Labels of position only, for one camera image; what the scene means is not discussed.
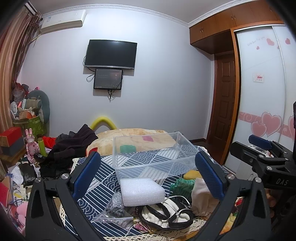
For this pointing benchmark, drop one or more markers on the blue white patterned cloth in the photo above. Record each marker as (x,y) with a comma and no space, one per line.
(105,184)

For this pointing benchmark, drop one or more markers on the white foam block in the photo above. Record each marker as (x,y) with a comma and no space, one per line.
(141,192)

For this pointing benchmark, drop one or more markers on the small black wall monitor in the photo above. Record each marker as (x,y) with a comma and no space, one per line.
(108,79)

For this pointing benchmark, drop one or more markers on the clear plastic bag grey item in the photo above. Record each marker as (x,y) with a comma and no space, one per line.
(114,211)

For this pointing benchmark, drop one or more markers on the green cardboard box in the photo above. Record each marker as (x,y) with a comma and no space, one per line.
(38,128)

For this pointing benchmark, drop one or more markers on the red and grey box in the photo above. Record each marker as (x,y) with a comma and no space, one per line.
(12,141)

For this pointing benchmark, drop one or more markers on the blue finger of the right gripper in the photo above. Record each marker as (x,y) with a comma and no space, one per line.
(260,142)

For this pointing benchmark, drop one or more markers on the clear plastic storage box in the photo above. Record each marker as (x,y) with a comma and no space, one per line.
(156,164)

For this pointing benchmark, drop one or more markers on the brown wooden door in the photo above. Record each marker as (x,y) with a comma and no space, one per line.
(223,99)

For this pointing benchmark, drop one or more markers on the green cylinder bottle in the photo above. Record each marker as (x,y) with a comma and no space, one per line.
(42,148)

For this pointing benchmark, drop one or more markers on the cream black-trimmed cloth bag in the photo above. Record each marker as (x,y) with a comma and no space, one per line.
(173,214)

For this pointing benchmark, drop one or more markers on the brown overhead wooden cabinet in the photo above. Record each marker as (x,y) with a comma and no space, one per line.
(213,35)

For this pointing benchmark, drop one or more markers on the yellow foam tube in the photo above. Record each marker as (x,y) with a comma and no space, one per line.
(103,120)

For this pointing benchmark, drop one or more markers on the striped brown curtain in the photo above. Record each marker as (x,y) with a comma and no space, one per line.
(15,41)

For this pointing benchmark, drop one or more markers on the yellow sponge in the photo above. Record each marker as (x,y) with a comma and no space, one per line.
(192,175)

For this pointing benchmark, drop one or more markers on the pink rabbit plush toy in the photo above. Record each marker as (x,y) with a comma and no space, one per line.
(31,145)

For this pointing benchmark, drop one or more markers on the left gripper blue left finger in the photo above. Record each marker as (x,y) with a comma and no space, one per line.
(84,173)

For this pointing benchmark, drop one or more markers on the large black wall television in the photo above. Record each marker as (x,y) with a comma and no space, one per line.
(110,54)

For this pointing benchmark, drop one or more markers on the green knitted glove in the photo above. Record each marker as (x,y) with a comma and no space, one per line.
(182,187)

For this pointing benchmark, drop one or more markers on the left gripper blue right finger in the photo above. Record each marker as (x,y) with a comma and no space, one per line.
(213,175)

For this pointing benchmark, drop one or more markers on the white air conditioner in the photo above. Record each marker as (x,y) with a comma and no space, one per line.
(62,21)

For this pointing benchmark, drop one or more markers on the white cloth sock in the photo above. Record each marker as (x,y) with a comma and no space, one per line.
(203,203)

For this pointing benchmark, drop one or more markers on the white heart-patterned wardrobe door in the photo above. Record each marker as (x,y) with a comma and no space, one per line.
(267,81)

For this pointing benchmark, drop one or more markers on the grey-green plush pillow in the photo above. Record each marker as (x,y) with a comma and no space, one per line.
(45,104)

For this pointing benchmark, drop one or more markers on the beige patterned blanket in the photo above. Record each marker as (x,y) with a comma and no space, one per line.
(141,139)

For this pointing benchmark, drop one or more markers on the black clothing pile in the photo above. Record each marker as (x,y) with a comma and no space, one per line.
(59,159)

